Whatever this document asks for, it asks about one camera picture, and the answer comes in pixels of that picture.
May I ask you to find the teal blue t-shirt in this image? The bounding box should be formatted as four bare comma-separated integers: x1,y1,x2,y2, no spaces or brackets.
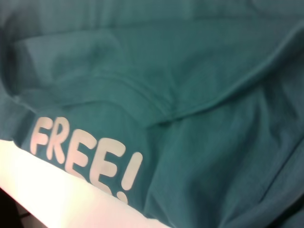
0,0,304,228

